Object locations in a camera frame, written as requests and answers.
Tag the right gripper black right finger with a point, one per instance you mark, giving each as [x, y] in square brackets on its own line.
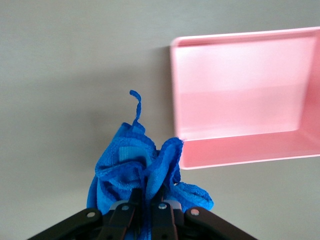
[165, 220]

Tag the pink plastic bin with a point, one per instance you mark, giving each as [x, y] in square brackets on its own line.
[240, 100]

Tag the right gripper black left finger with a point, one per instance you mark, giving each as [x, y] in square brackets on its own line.
[120, 220]

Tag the blue cloth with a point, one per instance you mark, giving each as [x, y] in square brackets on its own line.
[130, 165]

